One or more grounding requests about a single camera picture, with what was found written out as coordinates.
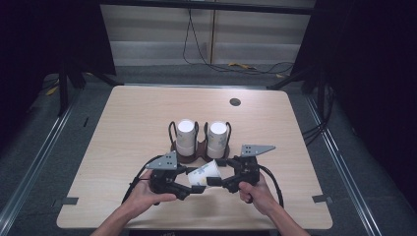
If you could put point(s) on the metal floor rail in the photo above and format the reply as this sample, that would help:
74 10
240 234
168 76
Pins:
39 154
341 170

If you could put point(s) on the single printed white paper cup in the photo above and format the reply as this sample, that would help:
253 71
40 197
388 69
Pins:
203 173

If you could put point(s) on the stack of printed paper cups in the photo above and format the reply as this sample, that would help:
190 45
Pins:
217 141

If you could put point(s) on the grey tape piece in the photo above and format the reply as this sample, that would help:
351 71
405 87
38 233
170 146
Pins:
70 200
321 198

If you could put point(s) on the dark curtain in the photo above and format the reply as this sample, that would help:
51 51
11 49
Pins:
32 49
377 82

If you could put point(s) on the long yellow tape strip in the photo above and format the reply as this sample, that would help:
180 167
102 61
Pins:
242 66

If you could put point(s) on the short black tape strip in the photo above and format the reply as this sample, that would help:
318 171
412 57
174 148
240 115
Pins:
86 122

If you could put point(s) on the small yellow tape scrap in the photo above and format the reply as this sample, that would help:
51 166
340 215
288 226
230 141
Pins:
280 76

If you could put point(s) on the dark double cup holder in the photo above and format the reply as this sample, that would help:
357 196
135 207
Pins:
199 151

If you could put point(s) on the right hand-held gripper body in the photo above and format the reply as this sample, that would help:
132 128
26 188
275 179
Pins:
249 170

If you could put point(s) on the stack of white paper cups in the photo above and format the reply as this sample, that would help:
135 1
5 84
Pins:
186 137

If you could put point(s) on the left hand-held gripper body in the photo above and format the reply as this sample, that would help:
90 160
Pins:
162 178

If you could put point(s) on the person's left hand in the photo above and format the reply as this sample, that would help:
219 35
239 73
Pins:
142 196

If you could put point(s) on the person's right hand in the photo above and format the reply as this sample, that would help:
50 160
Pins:
259 195

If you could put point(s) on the dark round table grommet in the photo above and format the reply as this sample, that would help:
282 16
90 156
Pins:
235 102

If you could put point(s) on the black metal stand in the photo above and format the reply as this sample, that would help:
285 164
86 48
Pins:
63 95
319 95

